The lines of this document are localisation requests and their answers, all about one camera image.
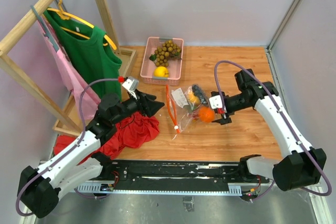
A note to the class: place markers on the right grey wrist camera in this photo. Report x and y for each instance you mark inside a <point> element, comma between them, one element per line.
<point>216,102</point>

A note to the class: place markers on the pink plastic basket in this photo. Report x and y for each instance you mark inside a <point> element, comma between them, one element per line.
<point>148,67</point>

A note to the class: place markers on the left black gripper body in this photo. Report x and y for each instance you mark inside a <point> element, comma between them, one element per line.
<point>137,106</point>

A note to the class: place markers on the green shirt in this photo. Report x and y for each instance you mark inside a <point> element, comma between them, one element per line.
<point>89,52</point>

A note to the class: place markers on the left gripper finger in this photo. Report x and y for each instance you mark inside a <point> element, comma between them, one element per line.
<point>154,107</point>
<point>149,98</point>

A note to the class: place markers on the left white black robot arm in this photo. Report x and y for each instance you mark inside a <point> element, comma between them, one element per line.
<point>40,189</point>

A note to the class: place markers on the grey clothes hanger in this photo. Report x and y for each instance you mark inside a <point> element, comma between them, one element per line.
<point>46,30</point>

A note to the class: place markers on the red cloth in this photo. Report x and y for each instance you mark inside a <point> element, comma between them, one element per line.
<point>132,132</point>

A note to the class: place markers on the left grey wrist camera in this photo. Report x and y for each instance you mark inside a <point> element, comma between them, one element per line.
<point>130,84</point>

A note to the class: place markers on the orange fake orange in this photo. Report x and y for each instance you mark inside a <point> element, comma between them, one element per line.
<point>206,114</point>

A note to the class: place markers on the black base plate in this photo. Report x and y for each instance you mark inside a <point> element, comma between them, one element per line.
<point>173,177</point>

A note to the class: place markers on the brown longan fruit bunch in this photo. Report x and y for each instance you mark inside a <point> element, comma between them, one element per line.
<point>165,52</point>

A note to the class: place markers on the clear zip bag orange seal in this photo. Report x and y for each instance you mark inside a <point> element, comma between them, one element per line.
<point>179,107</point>

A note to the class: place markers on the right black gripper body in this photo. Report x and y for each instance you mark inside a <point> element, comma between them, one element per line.
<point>230,108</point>

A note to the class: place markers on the dark blueberry cluster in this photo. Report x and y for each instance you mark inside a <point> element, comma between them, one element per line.
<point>198,92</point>

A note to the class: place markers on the pink shirt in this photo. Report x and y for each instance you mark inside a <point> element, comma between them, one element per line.
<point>73,81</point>

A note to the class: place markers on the small yellow fake fruit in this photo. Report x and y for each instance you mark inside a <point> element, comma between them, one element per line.
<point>193,99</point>

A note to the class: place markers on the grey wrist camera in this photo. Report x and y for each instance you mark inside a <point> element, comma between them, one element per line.
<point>130,84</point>
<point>216,102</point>

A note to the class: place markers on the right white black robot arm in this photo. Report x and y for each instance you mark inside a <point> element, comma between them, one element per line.
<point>301,163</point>

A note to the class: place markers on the yellow fake lemon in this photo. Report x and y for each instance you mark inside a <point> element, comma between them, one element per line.
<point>161,72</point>

